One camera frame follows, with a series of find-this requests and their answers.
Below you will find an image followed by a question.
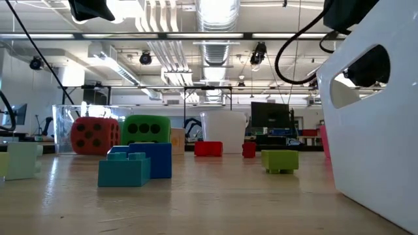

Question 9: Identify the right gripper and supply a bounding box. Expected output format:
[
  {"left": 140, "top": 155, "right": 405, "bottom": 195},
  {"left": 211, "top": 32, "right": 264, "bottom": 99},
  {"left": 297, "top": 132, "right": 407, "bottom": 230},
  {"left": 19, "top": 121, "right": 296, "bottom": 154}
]
[{"left": 343, "top": 44, "right": 391, "bottom": 87}]

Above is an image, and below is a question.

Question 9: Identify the red foam die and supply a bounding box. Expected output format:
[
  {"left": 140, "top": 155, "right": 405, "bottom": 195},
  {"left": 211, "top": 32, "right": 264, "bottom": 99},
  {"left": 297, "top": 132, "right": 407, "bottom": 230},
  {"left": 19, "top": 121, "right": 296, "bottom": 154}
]
[{"left": 70, "top": 116, "right": 121, "bottom": 156}]

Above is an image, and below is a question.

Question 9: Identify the green foam die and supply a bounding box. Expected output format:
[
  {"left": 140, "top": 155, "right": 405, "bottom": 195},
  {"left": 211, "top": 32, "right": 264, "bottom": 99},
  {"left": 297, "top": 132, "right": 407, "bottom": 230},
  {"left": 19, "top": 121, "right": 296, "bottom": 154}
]
[{"left": 120, "top": 114, "right": 172, "bottom": 146}]

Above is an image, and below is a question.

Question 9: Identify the tan wooden block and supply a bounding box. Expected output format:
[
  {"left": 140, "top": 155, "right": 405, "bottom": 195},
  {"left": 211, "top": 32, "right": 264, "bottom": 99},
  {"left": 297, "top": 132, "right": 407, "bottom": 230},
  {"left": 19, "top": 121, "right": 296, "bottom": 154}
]
[{"left": 170, "top": 127, "right": 186, "bottom": 156}]

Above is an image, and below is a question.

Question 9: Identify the mint toy brick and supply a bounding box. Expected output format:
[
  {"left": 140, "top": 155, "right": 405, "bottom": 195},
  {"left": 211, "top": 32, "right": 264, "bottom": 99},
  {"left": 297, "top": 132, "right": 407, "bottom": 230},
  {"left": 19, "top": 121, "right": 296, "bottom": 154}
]
[{"left": 5, "top": 142, "right": 43, "bottom": 181}]

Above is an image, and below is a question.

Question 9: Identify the black overhead crossbar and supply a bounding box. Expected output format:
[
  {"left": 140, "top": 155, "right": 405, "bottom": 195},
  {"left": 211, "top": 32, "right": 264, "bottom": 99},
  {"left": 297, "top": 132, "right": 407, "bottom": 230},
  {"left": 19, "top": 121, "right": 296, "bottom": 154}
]
[{"left": 0, "top": 31, "right": 347, "bottom": 41}]

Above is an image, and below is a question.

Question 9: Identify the black ceiling spotlight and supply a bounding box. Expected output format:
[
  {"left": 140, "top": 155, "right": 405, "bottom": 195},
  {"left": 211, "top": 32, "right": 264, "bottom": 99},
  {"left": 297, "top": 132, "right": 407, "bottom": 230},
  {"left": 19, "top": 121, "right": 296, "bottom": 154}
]
[
  {"left": 249, "top": 41, "right": 268, "bottom": 66},
  {"left": 29, "top": 55, "right": 44, "bottom": 71},
  {"left": 139, "top": 51, "right": 153, "bottom": 66}
]

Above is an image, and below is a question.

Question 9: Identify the white plastic bin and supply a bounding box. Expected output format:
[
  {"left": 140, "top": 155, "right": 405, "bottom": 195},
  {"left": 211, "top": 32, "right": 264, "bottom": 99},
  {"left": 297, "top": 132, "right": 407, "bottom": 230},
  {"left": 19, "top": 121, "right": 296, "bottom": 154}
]
[{"left": 315, "top": 0, "right": 418, "bottom": 235}]

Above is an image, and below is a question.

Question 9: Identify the large black monitor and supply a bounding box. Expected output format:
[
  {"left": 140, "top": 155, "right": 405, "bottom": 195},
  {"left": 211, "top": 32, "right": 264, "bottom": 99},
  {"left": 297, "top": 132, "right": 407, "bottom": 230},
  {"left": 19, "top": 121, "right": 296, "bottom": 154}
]
[{"left": 250, "top": 101, "right": 292, "bottom": 129}]

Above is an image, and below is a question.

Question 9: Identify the clear plastic container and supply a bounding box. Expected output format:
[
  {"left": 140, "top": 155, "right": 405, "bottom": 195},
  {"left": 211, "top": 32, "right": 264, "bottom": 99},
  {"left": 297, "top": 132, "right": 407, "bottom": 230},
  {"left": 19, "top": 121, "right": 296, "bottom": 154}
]
[{"left": 52, "top": 104, "right": 133, "bottom": 154}]

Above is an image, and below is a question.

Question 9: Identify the small desk monitor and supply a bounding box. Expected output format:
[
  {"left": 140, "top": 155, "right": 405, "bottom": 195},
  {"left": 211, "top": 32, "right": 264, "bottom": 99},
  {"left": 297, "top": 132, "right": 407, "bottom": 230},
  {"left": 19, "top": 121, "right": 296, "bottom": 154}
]
[{"left": 2, "top": 103, "right": 28, "bottom": 127}]

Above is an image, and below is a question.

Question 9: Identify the small green square brick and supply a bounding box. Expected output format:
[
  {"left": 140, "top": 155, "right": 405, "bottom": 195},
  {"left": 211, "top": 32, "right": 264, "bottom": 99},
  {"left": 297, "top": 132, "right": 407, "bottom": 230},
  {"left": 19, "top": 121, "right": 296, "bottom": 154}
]
[{"left": 261, "top": 149, "right": 300, "bottom": 174}]

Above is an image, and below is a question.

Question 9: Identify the small red cube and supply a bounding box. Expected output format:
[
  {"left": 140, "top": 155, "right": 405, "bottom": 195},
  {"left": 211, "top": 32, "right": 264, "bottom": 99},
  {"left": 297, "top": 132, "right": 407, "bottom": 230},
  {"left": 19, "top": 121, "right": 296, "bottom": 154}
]
[{"left": 242, "top": 142, "right": 257, "bottom": 159}]

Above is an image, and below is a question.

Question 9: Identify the translucent white plastic cup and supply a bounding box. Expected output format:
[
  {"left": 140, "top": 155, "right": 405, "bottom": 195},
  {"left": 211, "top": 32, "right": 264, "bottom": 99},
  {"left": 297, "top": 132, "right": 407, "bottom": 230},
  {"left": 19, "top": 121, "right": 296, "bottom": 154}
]
[{"left": 200, "top": 110, "right": 248, "bottom": 154}]

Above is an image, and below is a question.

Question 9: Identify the blue toy brick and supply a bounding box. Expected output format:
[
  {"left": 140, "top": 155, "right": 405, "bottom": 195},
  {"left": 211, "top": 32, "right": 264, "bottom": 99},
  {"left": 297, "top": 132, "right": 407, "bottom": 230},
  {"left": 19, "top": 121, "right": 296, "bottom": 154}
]
[{"left": 106, "top": 142, "right": 173, "bottom": 180}]

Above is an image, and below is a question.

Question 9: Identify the teal two-stud brick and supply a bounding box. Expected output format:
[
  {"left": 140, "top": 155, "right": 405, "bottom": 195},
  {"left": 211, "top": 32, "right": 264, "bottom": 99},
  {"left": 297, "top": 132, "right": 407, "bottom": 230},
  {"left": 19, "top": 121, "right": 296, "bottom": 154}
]
[{"left": 97, "top": 151, "right": 152, "bottom": 187}]

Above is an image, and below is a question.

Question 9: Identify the red two-stud brick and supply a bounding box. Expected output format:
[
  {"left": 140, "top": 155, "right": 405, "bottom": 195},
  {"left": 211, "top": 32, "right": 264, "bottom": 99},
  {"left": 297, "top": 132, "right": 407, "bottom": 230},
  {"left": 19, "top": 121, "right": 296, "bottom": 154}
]
[{"left": 194, "top": 140, "right": 224, "bottom": 157}]

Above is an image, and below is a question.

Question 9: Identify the white rectangular air duct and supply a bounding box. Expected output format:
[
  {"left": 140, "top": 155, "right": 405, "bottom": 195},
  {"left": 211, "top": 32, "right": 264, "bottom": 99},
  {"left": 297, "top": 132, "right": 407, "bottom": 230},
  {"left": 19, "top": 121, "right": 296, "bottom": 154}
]
[{"left": 87, "top": 42, "right": 163, "bottom": 101}]

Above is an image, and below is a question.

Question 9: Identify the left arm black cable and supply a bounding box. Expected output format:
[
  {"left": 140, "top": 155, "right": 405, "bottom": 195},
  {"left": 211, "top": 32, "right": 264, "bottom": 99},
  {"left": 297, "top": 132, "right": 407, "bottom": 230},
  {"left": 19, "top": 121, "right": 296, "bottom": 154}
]
[{"left": 3, "top": 0, "right": 82, "bottom": 118}]

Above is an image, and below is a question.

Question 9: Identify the silver round air duct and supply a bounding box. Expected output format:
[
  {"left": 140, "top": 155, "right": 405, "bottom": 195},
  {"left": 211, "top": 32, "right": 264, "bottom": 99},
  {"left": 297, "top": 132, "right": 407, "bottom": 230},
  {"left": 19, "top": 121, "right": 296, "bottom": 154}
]
[{"left": 195, "top": 0, "right": 242, "bottom": 104}]

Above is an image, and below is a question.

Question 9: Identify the thick black cable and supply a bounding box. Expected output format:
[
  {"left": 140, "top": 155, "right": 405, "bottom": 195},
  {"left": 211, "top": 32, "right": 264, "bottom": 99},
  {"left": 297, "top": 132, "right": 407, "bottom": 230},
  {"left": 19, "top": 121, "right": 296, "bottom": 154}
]
[{"left": 0, "top": 89, "right": 16, "bottom": 133}]

